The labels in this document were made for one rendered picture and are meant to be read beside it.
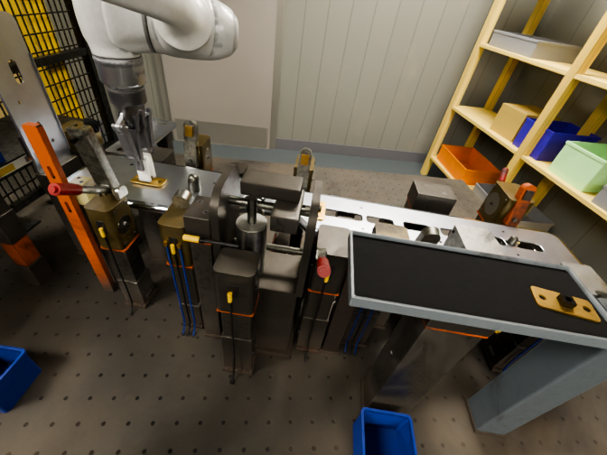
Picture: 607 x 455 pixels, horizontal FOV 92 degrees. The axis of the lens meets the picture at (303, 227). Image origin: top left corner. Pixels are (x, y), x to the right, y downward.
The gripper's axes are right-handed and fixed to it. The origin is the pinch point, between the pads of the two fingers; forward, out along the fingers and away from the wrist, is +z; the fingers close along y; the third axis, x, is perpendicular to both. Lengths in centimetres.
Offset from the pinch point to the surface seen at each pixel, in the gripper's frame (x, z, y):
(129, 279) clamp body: -0.9, 23.0, -18.9
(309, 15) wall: -18, -20, 245
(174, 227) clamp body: -18.7, -2.5, -23.0
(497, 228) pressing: -98, 4, 6
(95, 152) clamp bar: -1.8, -12.4, -16.6
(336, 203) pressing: -52, 4, 5
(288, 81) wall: -5, 34, 243
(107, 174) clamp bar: -1.9, -6.8, -15.4
